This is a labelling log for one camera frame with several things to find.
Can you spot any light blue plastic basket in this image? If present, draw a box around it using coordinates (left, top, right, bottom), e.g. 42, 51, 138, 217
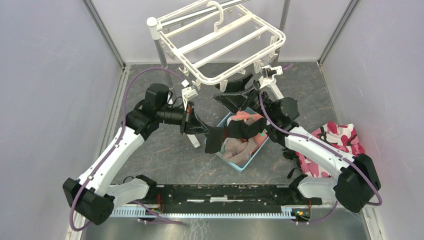
215, 108, 269, 173

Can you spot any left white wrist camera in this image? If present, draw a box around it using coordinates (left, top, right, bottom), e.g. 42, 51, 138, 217
181, 79, 198, 110

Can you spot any white sock drying rack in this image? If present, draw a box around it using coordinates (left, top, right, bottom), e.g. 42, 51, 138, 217
146, 0, 287, 149

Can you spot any black sock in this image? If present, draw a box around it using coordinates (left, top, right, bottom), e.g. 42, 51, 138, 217
227, 118, 267, 140
204, 126, 228, 154

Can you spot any pink camouflage cloth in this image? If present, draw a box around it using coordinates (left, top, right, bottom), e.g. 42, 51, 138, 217
294, 121, 367, 181

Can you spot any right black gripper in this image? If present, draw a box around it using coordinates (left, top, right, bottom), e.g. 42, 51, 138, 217
213, 72, 277, 123

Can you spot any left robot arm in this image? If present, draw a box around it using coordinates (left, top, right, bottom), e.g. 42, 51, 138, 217
62, 83, 207, 231

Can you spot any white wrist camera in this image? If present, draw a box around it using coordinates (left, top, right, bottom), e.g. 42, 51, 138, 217
258, 65, 284, 89
181, 79, 198, 110

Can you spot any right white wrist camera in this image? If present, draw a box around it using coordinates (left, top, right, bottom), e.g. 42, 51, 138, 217
258, 65, 284, 89

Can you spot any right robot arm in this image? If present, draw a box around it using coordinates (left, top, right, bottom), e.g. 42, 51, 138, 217
213, 80, 383, 213

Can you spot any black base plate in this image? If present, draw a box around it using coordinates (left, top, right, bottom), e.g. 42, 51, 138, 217
125, 184, 323, 215

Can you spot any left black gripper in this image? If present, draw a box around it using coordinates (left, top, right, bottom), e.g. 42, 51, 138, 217
157, 100, 210, 136

